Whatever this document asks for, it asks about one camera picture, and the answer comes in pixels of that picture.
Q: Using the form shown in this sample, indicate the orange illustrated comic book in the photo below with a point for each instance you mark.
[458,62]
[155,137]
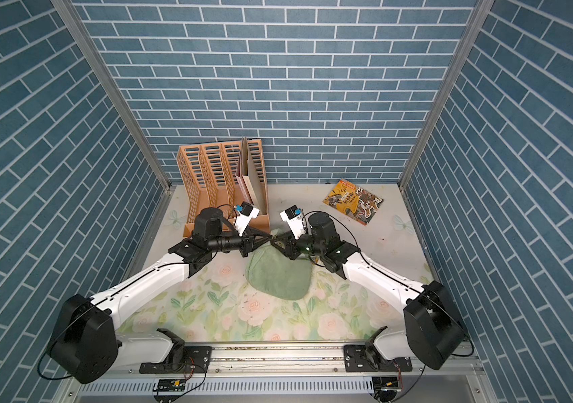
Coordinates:
[354,201]

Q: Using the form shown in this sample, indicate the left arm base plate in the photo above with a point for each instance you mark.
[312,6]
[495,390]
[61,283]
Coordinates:
[180,358]

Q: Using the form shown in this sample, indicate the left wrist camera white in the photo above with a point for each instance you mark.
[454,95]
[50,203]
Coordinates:
[245,213]

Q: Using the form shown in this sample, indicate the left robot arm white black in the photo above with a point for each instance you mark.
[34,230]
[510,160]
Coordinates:
[86,342]

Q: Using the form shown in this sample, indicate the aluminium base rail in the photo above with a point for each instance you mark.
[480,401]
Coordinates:
[302,359]

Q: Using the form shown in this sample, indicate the green fabric bag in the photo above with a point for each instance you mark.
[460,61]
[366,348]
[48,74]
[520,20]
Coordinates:
[270,272]

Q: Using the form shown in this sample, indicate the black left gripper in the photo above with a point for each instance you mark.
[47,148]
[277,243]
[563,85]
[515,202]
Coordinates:
[248,242]

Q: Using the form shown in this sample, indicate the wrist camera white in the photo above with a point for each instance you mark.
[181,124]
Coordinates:
[295,220]
[245,213]

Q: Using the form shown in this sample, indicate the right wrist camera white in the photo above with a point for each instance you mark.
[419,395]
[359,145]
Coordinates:
[295,220]

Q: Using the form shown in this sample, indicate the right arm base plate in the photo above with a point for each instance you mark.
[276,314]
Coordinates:
[365,358]

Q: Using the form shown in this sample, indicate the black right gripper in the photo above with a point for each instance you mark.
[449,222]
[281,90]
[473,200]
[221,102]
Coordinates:
[290,248]

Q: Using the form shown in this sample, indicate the floral table mat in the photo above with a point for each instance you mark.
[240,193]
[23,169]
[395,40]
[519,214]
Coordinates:
[220,304]

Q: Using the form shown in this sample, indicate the green circuit board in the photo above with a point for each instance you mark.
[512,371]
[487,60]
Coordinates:
[170,386]

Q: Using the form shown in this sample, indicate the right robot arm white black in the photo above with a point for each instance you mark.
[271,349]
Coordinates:
[433,327]

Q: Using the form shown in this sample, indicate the small connector module right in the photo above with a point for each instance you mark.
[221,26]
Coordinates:
[385,388]

